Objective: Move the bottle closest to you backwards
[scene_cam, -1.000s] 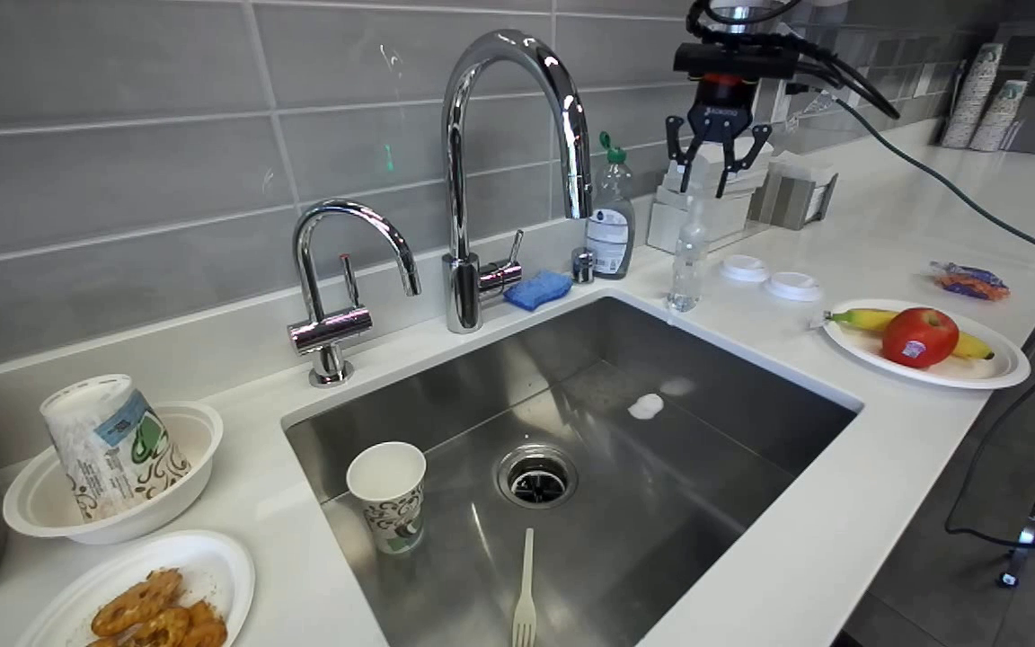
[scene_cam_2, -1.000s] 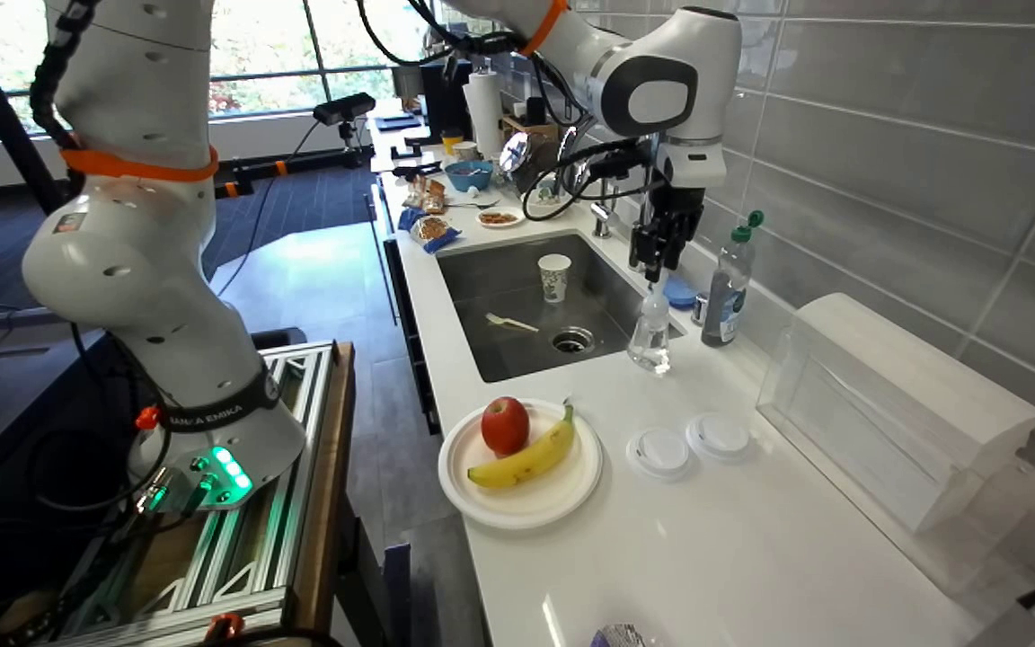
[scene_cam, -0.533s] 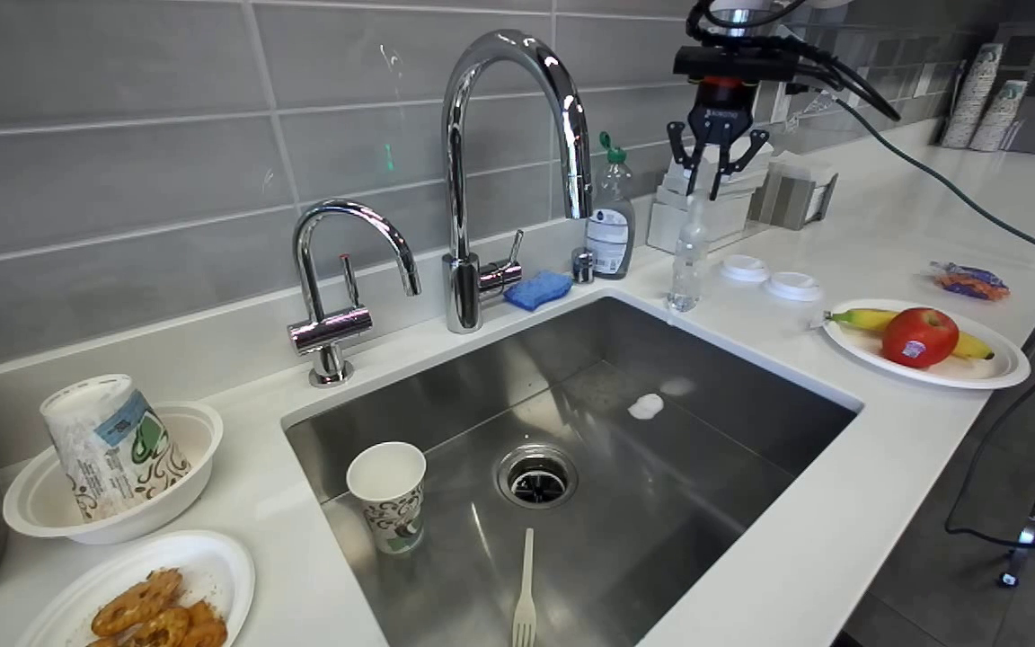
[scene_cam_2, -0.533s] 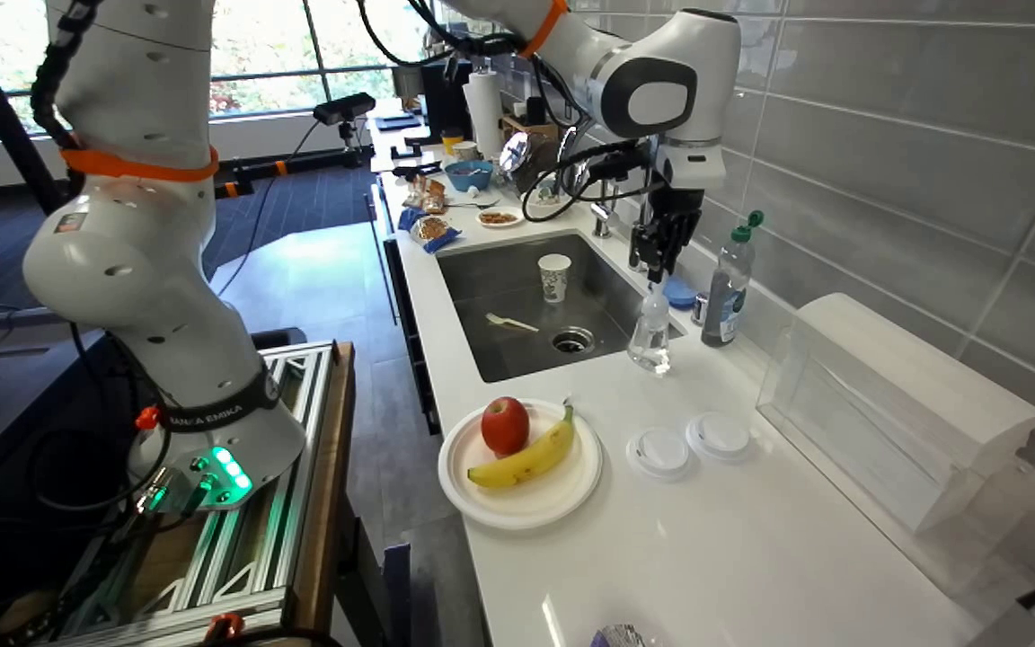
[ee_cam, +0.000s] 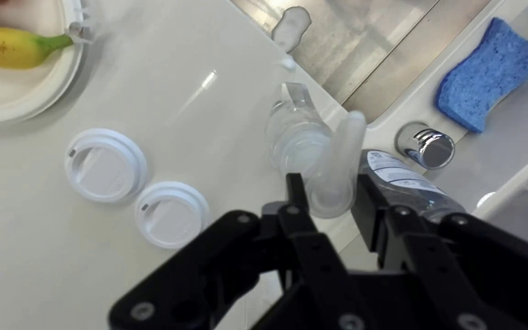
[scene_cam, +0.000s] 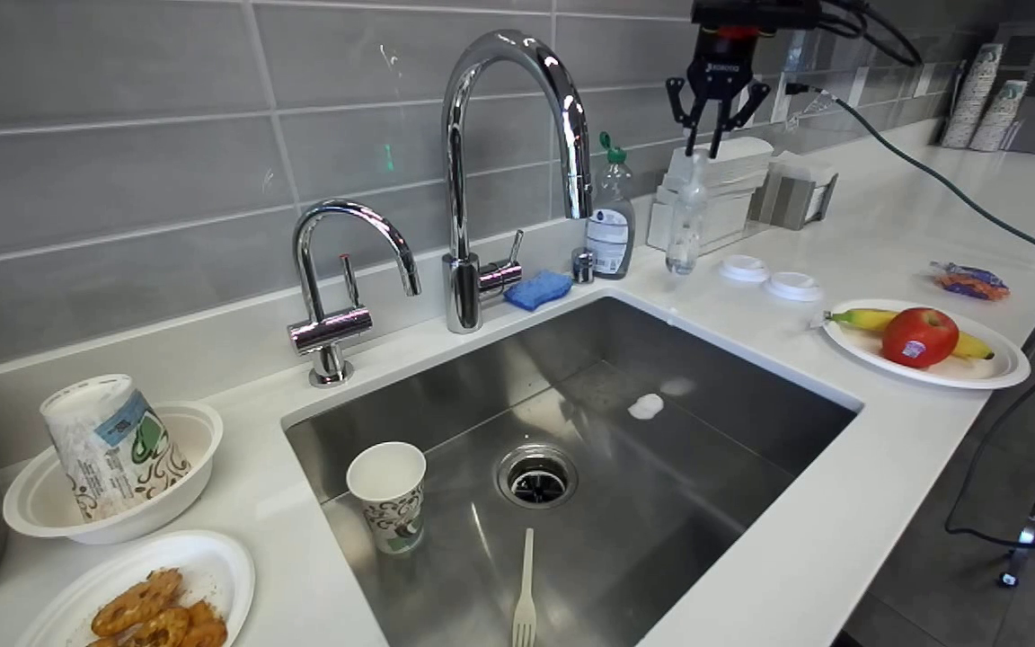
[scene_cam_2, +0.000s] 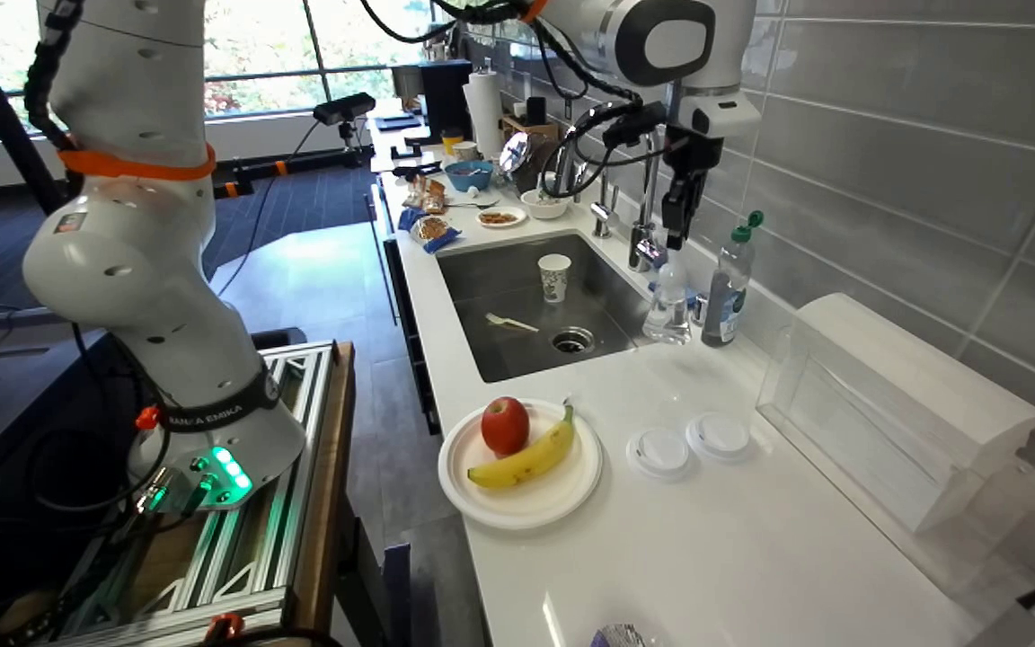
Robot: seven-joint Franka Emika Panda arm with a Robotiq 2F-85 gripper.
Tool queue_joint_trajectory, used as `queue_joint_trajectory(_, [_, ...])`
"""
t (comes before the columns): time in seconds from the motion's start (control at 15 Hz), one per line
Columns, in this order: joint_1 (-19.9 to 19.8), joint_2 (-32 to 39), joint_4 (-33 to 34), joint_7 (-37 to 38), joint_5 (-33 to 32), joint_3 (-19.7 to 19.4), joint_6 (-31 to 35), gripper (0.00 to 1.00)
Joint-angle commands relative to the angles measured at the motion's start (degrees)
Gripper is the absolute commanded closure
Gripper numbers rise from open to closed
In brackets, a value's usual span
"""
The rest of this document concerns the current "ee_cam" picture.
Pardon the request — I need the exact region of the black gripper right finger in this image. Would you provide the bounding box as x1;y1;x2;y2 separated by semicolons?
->
349;172;528;330

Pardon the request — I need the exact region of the white round plate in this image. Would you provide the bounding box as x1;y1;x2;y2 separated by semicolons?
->
0;0;87;126

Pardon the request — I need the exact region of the yellow banana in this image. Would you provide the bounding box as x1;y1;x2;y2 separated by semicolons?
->
0;23;74;71

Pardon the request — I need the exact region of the white plastic cup lid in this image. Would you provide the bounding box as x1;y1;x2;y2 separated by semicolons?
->
133;179;212;250
61;126;149;205

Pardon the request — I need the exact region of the chrome round knob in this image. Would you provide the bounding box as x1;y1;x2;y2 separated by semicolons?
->
393;118;457;170

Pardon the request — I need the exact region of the clear plastic cup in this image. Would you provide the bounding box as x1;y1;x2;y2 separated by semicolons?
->
263;80;369;219

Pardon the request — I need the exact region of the blue sponge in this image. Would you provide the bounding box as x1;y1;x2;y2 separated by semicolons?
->
434;16;528;135

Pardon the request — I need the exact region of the stainless steel sink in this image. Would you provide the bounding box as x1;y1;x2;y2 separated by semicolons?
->
228;0;498;124

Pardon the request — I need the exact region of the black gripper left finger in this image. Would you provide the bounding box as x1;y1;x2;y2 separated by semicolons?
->
105;172;362;330

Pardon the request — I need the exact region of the blue label plastic bottle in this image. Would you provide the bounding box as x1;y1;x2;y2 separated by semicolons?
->
357;146;467;225

